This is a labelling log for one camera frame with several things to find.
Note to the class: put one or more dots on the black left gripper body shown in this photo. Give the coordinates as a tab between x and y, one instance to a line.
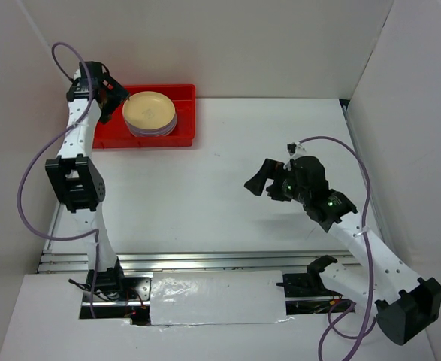
105	110

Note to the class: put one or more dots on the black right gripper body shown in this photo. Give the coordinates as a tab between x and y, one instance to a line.
285	188

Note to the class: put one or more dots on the yellow plate back row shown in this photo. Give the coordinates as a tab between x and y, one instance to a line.
149	110

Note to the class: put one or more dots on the purple plate back row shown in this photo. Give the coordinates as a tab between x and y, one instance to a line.
163	131

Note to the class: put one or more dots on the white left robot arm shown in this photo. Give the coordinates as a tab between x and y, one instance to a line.
92	98

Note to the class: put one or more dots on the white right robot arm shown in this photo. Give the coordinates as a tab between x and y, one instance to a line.
403	303

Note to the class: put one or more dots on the white foil covered panel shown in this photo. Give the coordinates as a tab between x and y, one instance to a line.
217	298

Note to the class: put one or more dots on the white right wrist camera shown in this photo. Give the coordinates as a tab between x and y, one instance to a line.
295	151

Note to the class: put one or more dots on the aluminium rail frame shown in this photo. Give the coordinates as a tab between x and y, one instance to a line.
176	262

